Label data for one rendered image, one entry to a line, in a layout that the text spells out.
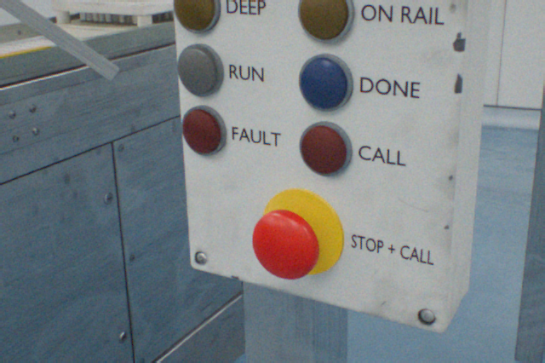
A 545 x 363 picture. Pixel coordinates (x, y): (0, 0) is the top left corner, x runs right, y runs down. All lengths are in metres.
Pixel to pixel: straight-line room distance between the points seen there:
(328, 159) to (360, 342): 1.71
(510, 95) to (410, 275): 3.81
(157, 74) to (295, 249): 1.06
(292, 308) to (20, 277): 0.85
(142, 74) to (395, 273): 1.04
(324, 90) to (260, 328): 0.23
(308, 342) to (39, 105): 0.78
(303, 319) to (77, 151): 0.88
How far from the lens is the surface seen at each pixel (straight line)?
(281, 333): 0.54
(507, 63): 4.16
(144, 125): 1.47
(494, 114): 4.23
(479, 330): 2.19
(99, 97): 1.31
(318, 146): 0.39
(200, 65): 0.42
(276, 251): 0.40
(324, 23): 0.37
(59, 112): 1.25
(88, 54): 1.15
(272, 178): 0.42
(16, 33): 1.53
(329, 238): 0.41
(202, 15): 0.41
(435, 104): 0.36
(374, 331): 2.13
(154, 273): 1.60
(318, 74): 0.38
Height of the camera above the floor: 1.12
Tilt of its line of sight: 20 degrees down
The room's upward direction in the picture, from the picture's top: 1 degrees counter-clockwise
